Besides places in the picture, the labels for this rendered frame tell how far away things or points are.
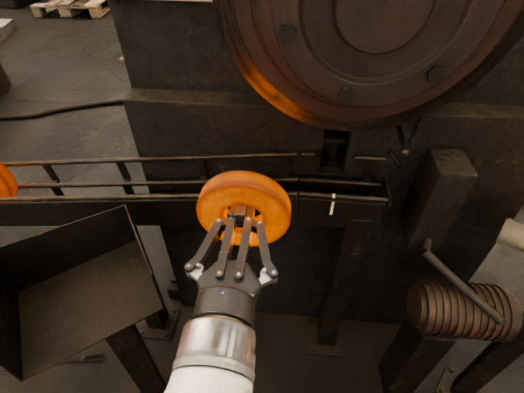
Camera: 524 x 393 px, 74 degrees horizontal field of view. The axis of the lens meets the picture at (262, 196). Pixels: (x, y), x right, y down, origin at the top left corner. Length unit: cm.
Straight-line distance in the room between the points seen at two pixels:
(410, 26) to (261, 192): 29
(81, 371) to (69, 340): 67
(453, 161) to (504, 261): 109
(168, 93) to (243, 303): 55
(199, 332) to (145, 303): 36
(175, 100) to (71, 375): 102
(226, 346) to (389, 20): 43
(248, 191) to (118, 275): 41
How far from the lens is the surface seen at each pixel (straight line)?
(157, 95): 84
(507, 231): 89
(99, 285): 82
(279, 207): 53
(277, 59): 57
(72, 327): 80
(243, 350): 40
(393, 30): 51
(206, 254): 50
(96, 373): 143
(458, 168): 80
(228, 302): 42
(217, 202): 54
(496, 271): 180
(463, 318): 93
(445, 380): 143
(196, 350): 40
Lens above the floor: 123
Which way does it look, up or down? 43 degrees down
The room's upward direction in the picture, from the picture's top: straight up
